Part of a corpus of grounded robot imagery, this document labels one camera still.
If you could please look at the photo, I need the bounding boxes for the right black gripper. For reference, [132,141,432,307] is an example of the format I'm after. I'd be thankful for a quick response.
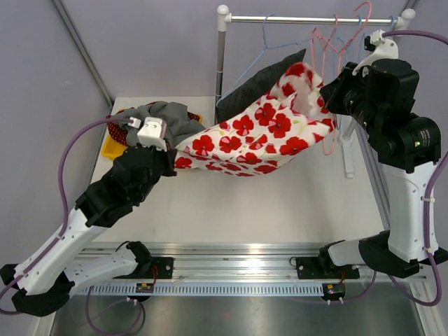
[321,62,384,135]

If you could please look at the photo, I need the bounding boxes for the pink hanger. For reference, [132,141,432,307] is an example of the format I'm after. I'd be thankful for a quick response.
[311,1,372,157]
[310,15,345,76]

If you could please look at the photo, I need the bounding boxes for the plain grey skirt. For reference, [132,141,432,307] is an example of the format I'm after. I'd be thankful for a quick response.
[120,101,206,148]

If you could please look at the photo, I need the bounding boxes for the red white polka-dot skirt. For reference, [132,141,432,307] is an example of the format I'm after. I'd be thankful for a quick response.
[107,112,202,146]

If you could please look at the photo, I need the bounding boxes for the blue hanger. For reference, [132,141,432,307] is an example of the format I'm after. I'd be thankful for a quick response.
[389,15,398,32]
[215,13,312,106]
[332,15,363,78]

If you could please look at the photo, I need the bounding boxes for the white red floral skirt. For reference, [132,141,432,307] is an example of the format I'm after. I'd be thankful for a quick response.
[174,62,335,176]

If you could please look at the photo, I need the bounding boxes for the dark grey dotted skirt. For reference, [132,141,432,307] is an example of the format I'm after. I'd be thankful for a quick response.
[216,49,306,123]

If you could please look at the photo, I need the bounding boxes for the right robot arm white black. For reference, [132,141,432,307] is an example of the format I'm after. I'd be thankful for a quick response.
[317,59,447,279]

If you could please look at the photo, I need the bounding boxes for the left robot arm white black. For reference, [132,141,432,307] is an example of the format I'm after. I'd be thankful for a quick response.
[1,146,176,317]

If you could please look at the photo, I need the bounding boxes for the yellow plastic tray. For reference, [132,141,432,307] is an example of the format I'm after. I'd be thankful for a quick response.
[101,135,127,161]

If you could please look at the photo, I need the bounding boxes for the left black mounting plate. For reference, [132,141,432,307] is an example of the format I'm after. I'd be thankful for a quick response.
[138,257,174,280]

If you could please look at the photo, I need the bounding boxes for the black mounting plate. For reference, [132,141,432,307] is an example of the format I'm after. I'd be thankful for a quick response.
[295,257,331,280]
[138,257,174,280]

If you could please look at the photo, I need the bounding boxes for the silver white clothes rack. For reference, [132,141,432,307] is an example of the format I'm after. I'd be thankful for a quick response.
[215,1,418,179]

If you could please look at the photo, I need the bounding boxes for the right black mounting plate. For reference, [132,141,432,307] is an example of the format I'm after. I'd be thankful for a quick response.
[295,257,331,280]

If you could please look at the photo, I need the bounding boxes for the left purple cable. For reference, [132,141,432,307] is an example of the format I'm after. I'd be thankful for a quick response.
[0,117,146,335]

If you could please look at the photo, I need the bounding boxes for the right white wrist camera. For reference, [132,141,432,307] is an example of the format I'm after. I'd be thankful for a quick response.
[352,29,398,76]

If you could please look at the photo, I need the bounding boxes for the aluminium rail base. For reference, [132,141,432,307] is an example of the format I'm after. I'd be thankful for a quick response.
[75,241,430,284]

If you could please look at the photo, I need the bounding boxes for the white slotted cable duct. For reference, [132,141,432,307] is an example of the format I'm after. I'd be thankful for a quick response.
[80,281,323,297]

